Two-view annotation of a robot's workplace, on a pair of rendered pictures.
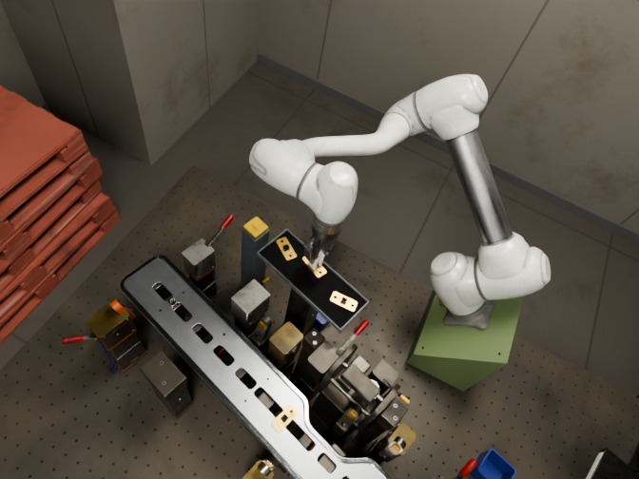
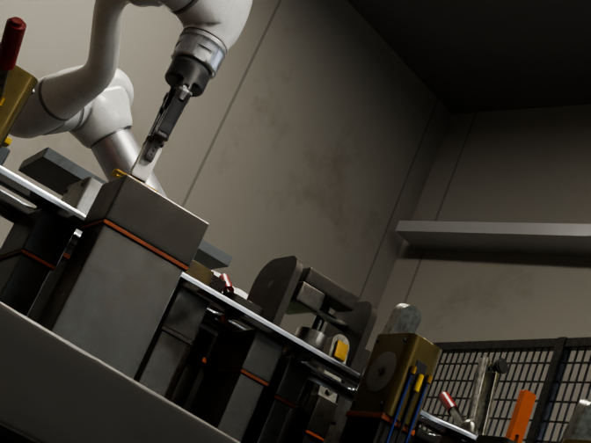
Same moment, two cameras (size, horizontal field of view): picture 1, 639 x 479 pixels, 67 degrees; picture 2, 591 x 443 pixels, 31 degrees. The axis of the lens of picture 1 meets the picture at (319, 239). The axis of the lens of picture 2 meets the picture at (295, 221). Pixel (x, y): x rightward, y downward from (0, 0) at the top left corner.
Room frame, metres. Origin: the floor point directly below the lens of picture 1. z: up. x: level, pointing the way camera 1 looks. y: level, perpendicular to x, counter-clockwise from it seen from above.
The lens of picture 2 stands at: (-0.49, 1.25, 0.63)
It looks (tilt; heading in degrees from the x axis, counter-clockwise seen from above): 20 degrees up; 305
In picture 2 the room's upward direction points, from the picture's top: 23 degrees clockwise
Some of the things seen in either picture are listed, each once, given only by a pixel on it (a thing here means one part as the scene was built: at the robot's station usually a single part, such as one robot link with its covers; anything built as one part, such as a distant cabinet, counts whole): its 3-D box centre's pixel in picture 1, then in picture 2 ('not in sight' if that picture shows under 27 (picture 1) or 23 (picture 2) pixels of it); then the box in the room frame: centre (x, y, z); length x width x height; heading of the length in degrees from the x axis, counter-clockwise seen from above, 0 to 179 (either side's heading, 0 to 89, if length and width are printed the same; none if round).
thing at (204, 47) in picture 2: (328, 216); (197, 56); (0.74, -0.01, 1.49); 0.09 x 0.09 x 0.06
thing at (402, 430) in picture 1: (388, 445); not in sight; (0.36, -0.40, 0.88); 0.11 x 0.07 x 0.37; 150
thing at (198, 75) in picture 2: (324, 231); (181, 90); (0.74, -0.01, 1.41); 0.08 x 0.07 x 0.09; 141
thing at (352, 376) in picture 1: (349, 397); (268, 412); (0.45, -0.23, 0.95); 0.18 x 0.13 x 0.49; 60
